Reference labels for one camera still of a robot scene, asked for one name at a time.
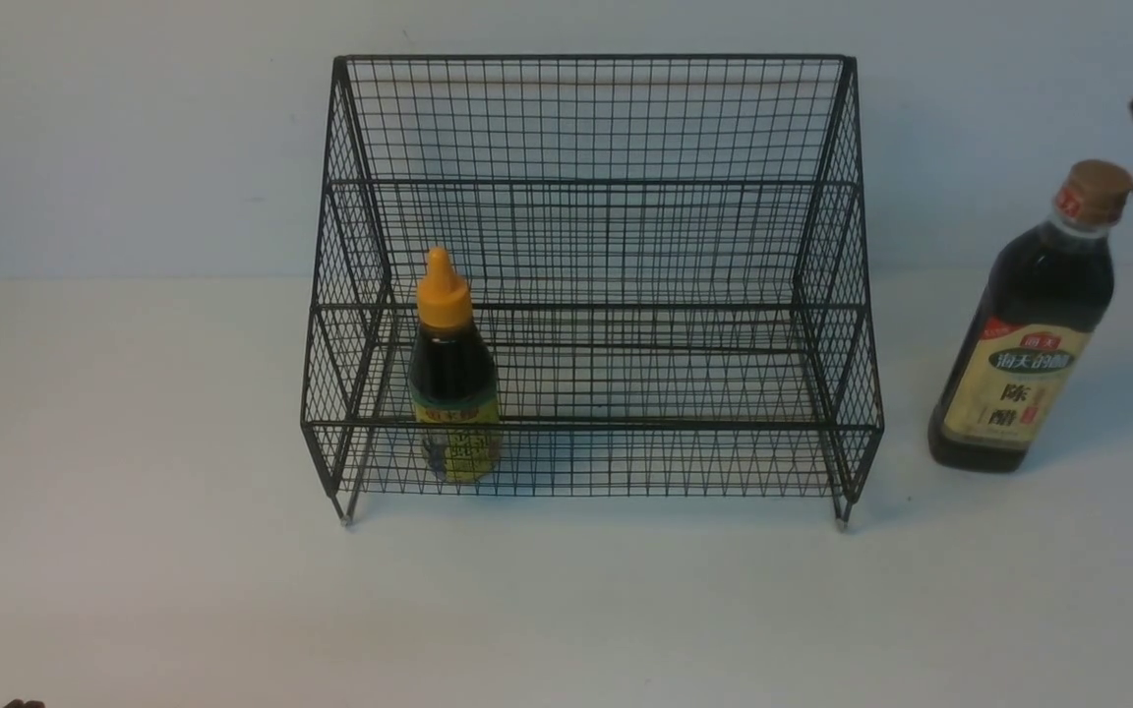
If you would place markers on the tall dark vinegar bottle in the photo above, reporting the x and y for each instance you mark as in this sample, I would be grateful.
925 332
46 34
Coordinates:
1046 294

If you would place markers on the black wire mesh rack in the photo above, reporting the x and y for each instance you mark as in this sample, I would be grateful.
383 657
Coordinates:
667 257

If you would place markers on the small yellow-capped sauce bottle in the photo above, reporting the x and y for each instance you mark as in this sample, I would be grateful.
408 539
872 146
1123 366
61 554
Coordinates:
453 378

